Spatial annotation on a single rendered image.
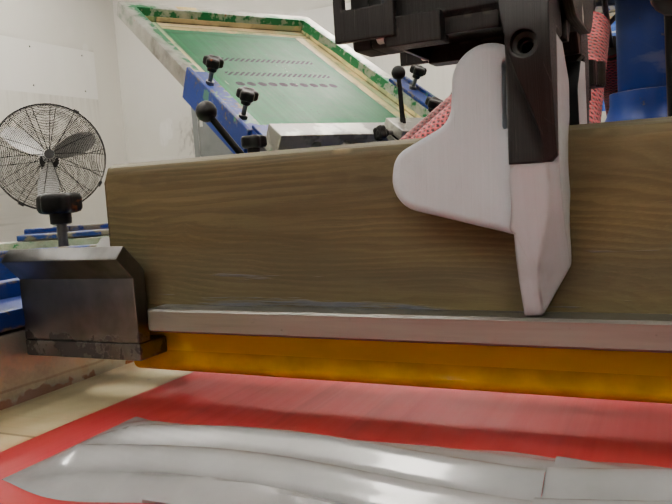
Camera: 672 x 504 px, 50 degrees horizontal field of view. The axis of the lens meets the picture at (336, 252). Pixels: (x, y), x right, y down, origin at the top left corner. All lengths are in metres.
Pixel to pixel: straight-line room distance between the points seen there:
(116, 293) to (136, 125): 5.45
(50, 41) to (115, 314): 5.15
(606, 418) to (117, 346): 0.21
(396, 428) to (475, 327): 0.05
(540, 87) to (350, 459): 0.13
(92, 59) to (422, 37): 5.50
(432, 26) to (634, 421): 0.16
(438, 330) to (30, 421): 0.19
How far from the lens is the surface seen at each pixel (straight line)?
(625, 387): 0.28
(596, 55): 0.88
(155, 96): 5.68
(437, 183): 0.26
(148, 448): 0.27
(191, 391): 0.37
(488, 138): 0.25
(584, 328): 0.26
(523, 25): 0.23
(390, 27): 0.26
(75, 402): 0.38
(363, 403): 0.32
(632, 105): 1.08
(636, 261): 0.26
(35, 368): 0.40
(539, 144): 0.24
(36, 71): 5.34
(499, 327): 0.26
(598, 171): 0.26
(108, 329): 0.35
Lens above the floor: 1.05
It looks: 5 degrees down
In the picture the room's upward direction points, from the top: 4 degrees counter-clockwise
